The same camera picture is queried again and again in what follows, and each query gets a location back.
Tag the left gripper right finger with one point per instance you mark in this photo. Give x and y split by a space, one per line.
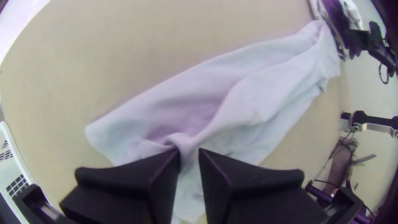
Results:
248 193

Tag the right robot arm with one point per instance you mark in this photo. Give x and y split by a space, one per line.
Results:
377 46

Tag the grey t-shirt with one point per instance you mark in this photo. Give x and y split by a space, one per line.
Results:
248 109

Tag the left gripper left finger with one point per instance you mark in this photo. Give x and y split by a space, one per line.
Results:
130 186

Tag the white laundry basket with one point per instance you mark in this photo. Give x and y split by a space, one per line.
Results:
12 168

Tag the heap of clothes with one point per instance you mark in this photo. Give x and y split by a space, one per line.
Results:
334 18

